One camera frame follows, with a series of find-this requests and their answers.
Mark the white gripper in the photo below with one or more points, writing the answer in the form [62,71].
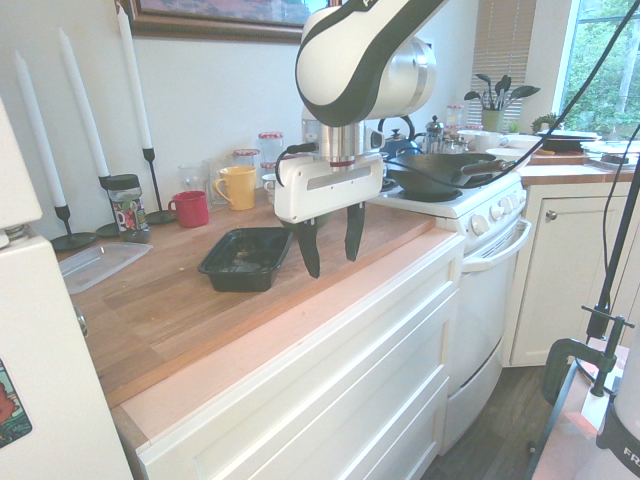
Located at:
[325,190]

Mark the small white cup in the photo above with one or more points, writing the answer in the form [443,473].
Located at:
[269,189]

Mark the black plastic food tray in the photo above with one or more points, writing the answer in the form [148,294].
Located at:
[240,282]

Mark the yellow mug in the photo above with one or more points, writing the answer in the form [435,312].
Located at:
[240,190]

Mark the tall jar red checkered lid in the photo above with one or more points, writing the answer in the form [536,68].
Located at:
[270,147]

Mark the small jar red checkered lid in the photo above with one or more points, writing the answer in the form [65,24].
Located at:
[246,157]

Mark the clear glass mug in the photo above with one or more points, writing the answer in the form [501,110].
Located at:
[216,167]
[192,175]

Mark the white drawer cabinet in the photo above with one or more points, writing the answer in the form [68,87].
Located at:
[325,380]

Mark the red mug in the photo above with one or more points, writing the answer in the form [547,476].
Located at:
[192,210]

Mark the glass french press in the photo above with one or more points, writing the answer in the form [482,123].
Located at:
[435,135]

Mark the white stove with oven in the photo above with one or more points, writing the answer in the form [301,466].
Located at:
[480,300]

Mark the tall black candle holder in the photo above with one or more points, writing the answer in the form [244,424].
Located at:
[159,217]

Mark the white mug by bowls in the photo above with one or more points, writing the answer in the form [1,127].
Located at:
[487,141]

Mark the wide white bowl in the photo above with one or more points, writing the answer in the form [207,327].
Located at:
[500,154]

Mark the green utensil crock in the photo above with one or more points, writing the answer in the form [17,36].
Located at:
[492,121]

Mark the black kitchen utensil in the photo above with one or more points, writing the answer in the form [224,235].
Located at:
[484,82]
[472,95]
[525,91]
[504,85]

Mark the spice jar with black lid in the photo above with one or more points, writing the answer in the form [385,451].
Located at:
[129,210]

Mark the white serving bowl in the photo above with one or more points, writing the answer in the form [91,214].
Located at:
[522,142]

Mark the metal cabinet knob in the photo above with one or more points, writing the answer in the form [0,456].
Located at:
[551,215]

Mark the white cabinet with door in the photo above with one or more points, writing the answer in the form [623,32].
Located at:
[560,280]

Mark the clear plastic tray lid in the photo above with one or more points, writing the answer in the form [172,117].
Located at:
[95,262]

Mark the wooden framed picture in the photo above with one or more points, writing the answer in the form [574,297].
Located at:
[215,27]

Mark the small succulent plant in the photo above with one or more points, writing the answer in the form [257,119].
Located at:
[546,121]

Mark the green C-clamp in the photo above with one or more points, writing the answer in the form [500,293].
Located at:
[555,365]

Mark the black skillet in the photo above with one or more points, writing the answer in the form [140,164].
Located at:
[570,140]

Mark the white taper candle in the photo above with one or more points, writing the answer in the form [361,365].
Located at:
[40,135]
[82,100]
[134,75]

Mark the window blind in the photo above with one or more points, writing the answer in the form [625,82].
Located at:
[502,45]

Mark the short black candle holder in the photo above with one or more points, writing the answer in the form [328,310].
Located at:
[70,241]

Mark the black stand pole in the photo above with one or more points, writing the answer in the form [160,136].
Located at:
[617,250]

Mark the stacked glass plates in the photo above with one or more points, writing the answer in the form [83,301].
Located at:
[610,147]

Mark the black screw clamp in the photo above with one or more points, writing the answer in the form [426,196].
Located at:
[607,345]

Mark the robot mounting table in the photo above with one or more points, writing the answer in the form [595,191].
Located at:
[565,445]

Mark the window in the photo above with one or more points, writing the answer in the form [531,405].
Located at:
[620,100]

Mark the colourful fridge magnet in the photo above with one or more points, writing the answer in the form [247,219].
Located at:
[12,405]

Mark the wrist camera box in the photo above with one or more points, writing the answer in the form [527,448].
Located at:
[375,137]

